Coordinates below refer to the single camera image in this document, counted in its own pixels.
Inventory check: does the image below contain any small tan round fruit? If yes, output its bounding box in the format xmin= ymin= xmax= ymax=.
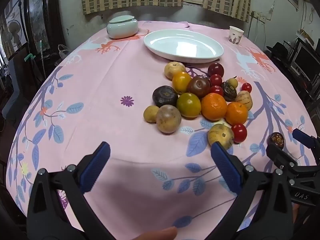
xmin=143 ymin=105 xmax=160 ymax=123

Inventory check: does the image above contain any white oval plate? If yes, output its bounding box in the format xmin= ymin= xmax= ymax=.
xmin=143 ymin=29 xmax=224 ymax=64

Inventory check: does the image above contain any pale green lidded jar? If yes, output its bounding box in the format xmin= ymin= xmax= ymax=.
xmin=106 ymin=15 xmax=139 ymax=39

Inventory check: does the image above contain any electric fan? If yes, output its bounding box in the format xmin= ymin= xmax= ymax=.
xmin=6 ymin=20 xmax=22 ymax=48

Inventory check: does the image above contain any green-handled stick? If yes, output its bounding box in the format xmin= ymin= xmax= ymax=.
xmin=24 ymin=40 xmax=47 ymax=75

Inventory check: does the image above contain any white plastic bag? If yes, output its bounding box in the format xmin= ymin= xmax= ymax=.
xmin=58 ymin=44 xmax=70 ymax=58

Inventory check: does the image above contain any mandarin orange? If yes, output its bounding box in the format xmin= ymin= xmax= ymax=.
xmin=201 ymin=93 xmax=228 ymax=121
xmin=225 ymin=102 xmax=248 ymax=126

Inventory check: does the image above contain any dark monitor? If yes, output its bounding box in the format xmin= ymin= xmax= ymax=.
xmin=291 ymin=44 xmax=320 ymax=77

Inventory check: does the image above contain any green-yellow tomato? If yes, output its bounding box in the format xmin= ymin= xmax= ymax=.
xmin=176 ymin=92 xmax=202 ymax=118

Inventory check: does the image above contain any dark wooden cabinet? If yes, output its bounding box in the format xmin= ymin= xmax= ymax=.
xmin=22 ymin=0 xmax=67 ymax=55

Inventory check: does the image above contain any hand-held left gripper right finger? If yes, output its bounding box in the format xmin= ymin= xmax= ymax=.
xmin=211 ymin=141 xmax=294 ymax=240

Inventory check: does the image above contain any black chair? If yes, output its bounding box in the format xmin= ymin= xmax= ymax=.
xmin=266 ymin=42 xmax=295 ymax=60

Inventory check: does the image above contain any yellow-orange tomato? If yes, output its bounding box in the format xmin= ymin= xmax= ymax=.
xmin=172 ymin=71 xmax=192 ymax=93

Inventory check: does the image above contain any pink printed tablecloth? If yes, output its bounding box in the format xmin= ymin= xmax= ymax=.
xmin=5 ymin=20 xmax=318 ymax=240

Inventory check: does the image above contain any printed paper cup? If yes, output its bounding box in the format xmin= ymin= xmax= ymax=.
xmin=228 ymin=26 xmax=244 ymax=45

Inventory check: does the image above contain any dark brown water chestnut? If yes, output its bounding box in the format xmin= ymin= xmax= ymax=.
xmin=221 ymin=81 xmax=237 ymax=102
xmin=152 ymin=86 xmax=179 ymax=107
xmin=268 ymin=132 xmax=285 ymax=150

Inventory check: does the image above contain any person's left hand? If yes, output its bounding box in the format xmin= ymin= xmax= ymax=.
xmin=125 ymin=226 xmax=178 ymax=240

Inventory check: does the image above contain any wall socket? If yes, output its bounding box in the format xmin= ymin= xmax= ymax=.
xmin=251 ymin=11 xmax=268 ymax=24

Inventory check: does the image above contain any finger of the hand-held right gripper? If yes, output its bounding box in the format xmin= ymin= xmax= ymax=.
xmin=266 ymin=143 xmax=304 ymax=178
xmin=292 ymin=128 xmax=320 ymax=153

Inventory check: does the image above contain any brown-red tomato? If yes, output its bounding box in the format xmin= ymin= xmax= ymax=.
xmin=187 ymin=75 xmax=212 ymax=98

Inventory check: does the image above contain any tan passion fruit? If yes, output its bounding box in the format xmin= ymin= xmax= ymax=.
xmin=156 ymin=104 xmax=182 ymax=134

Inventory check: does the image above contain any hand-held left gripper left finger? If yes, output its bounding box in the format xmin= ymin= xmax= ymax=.
xmin=26 ymin=141 xmax=118 ymax=240

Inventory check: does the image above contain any dark red plum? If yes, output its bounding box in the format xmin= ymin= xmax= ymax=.
xmin=207 ymin=63 xmax=224 ymax=77

